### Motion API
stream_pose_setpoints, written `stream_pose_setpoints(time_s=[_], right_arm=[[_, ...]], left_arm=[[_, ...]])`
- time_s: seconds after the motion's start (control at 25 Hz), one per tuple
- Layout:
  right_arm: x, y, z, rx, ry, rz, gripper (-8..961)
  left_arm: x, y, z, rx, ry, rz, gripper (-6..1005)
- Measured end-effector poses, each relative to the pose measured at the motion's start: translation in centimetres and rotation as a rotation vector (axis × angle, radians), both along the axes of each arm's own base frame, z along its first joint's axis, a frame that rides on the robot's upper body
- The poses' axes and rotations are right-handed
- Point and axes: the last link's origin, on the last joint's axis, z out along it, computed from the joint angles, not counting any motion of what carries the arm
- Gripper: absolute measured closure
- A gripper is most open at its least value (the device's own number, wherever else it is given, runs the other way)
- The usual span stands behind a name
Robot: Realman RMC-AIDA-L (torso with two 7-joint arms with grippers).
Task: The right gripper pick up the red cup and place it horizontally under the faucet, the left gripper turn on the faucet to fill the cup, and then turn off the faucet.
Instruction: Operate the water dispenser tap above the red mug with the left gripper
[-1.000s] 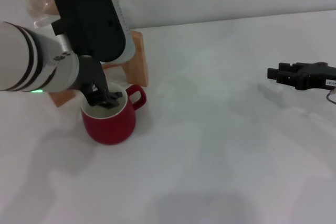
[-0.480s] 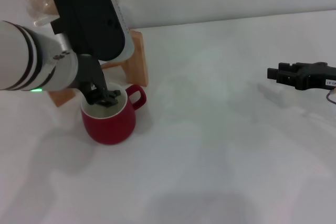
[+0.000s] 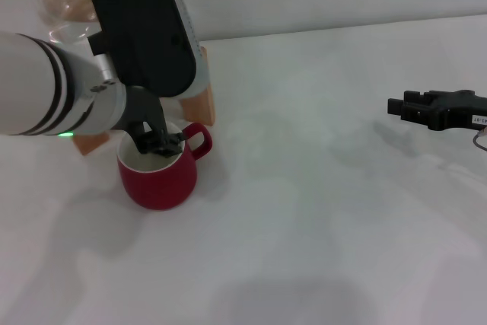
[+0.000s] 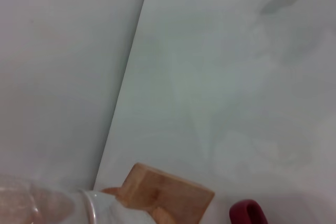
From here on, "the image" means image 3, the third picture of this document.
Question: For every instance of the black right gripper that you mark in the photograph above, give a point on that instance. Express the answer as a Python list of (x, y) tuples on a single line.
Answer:
[(460, 110)]

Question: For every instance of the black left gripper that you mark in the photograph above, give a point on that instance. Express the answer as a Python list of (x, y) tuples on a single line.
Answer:
[(142, 112)]

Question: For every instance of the red ceramic cup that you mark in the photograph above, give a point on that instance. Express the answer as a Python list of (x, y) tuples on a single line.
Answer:
[(160, 192)]

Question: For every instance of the light wooden dispenser stand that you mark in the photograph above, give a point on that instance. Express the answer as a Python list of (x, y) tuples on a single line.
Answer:
[(198, 108)]

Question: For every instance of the clear glass water dispenser jar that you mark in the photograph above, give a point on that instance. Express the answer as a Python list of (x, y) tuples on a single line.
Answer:
[(64, 5)]

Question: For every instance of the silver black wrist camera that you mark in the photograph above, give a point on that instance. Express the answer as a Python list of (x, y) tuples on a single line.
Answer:
[(144, 24)]

